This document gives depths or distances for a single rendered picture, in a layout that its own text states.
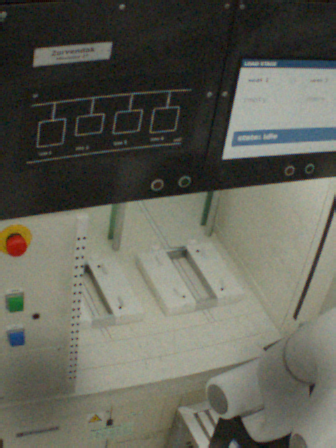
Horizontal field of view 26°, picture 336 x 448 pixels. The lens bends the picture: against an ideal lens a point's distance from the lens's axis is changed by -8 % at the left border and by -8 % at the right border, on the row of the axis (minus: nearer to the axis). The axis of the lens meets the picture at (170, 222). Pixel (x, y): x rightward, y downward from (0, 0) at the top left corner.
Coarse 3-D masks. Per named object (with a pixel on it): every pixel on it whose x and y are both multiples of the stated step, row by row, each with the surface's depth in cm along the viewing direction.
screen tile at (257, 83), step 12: (252, 84) 126; (264, 84) 127; (276, 84) 128; (300, 84) 130; (288, 96) 131; (240, 108) 129; (252, 108) 130; (264, 108) 131; (276, 108) 132; (288, 108) 133; (240, 120) 130; (252, 120) 131; (264, 120) 132; (276, 120) 134; (288, 120) 135
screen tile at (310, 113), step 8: (312, 80) 131; (320, 80) 131; (328, 80) 132; (312, 88) 132; (320, 88) 133; (328, 88) 133; (304, 96) 132; (304, 104) 134; (312, 104) 134; (320, 104) 135; (328, 104) 136; (304, 112) 135; (312, 112) 136; (320, 112) 137; (328, 112) 137; (304, 120) 136; (312, 120) 137; (320, 120) 138; (328, 120) 139
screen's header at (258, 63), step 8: (248, 64) 123; (256, 64) 124; (264, 64) 124; (272, 64) 125; (280, 64) 125; (288, 64) 126; (296, 64) 127; (304, 64) 127; (312, 64) 128; (320, 64) 129; (328, 64) 130
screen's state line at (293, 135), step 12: (240, 132) 132; (252, 132) 133; (264, 132) 134; (276, 132) 135; (288, 132) 137; (300, 132) 138; (312, 132) 139; (324, 132) 140; (240, 144) 134; (252, 144) 135
